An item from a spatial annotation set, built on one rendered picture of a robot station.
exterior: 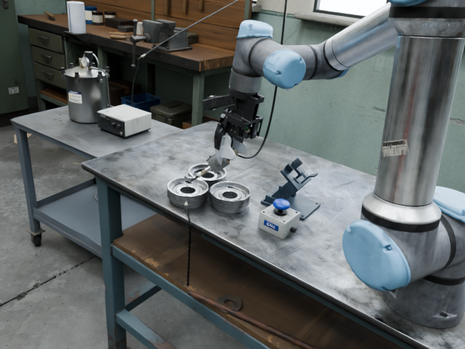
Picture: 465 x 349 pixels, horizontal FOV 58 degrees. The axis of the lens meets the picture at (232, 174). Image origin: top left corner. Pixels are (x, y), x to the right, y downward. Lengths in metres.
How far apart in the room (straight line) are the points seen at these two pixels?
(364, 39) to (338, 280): 0.47
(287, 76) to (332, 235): 0.40
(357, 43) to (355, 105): 1.75
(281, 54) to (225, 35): 2.05
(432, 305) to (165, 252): 0.79
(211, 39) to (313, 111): 0.86
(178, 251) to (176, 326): 0.59
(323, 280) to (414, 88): 0.44
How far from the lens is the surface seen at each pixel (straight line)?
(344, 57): 0.91
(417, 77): 0.62
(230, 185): 1.12
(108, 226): 1.36
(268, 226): 0.99
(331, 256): 0.97
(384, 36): 0.84
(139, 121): 1.83
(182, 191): 1.11
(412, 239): 0.68
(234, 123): 1.02
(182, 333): 1.84
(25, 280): 2.19
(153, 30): 2.61
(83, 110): 1.95
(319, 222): 1.08
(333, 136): 2.72
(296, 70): 0.88
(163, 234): 1.41
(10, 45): 3.90
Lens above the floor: 1.35
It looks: 26 degrees down
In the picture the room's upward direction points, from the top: 5 degrees clockwise
